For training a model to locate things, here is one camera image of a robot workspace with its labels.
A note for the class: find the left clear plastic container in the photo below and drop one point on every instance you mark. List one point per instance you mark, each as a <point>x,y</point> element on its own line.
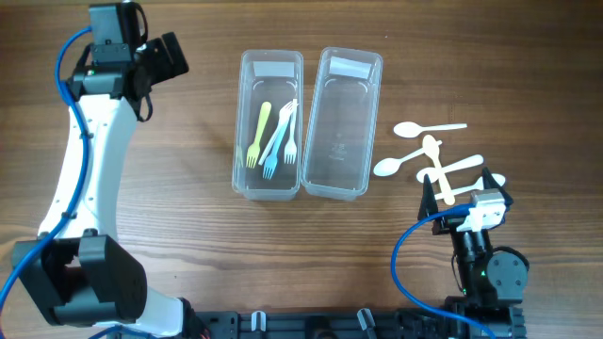
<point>274,76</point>

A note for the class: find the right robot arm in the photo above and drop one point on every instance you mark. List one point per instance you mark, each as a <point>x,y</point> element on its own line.
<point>492,279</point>

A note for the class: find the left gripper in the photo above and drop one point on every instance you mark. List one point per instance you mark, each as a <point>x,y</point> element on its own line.
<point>169,68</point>

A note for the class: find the white spoon top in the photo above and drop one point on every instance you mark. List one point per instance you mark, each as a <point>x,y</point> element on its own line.
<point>408,129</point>

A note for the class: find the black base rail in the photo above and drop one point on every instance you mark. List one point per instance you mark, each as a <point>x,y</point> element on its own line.
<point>401,324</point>

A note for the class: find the cream spoon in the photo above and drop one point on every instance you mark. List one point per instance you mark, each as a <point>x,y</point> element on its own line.
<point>433,173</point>

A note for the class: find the right clear plastic container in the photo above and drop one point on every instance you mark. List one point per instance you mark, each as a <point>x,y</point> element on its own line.
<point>341,128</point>

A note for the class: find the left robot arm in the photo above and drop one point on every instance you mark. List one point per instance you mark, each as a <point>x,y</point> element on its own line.
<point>75,270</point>

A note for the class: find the clear plastic container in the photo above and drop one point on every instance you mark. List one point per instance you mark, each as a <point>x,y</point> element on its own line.
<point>341,128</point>
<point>274,76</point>

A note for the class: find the white plastic fork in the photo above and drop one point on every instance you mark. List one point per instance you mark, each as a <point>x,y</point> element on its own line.
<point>284,115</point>
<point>291,147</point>

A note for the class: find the yellow plastic fork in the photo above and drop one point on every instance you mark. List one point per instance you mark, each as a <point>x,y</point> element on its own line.
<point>254,148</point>

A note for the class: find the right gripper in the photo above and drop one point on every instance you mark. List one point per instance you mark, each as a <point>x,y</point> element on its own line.
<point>429,204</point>

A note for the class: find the white spoon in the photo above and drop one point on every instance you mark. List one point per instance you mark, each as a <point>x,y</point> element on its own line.
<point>408,129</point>
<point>390,166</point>
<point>478,185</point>

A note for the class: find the yellow plastic spoon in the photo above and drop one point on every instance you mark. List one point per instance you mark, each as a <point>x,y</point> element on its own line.
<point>431,149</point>

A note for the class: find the pale blue plastic fork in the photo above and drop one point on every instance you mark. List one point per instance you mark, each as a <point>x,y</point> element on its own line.
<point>272,160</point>

